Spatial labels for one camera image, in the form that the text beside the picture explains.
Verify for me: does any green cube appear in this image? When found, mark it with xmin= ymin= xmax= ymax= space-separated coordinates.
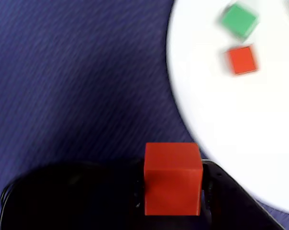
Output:
xmin=218 ymin=3 xmax=260 ymax=43

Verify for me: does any white round plate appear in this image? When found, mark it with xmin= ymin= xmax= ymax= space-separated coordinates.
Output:
xmin=166 ymin=0 xmax=289 ymax=215

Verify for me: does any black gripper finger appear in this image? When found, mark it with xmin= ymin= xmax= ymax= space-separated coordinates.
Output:
xmin=200 ymin=159 xmax=286 ymax=230
xmin=87 ymin=160 xmax=145 ymax=230

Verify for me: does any blue woven tablecloth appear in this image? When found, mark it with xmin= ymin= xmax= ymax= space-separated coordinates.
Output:
xmin=0 ymin=0 xmax=289 ymax=230

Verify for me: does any black metal bucket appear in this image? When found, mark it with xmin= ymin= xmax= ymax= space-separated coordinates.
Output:
xmin=0 ymin=159 xmax=145 ymax=230

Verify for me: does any red cube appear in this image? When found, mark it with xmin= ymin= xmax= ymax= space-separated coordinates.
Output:
xmin=144 ymin=142 xmax=204 ymax=216
xmin=224 ymin=45 xmax=259 ymax=76

